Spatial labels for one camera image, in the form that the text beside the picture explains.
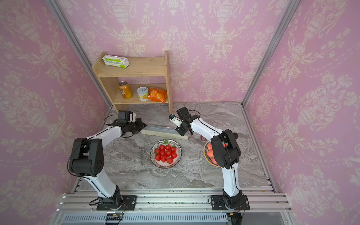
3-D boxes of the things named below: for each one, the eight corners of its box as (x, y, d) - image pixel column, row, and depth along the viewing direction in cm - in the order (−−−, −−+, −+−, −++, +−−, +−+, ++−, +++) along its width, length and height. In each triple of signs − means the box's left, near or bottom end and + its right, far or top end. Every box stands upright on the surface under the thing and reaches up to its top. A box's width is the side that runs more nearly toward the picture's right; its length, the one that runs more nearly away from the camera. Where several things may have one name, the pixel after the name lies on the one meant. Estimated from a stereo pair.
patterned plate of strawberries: (149, 168, 88) (148, 166, 85) (153, 141, 100) (152, 139, 97) (181, 168, 88) (181, 166, 85) (181, 141, 100) (181, 139, 97)
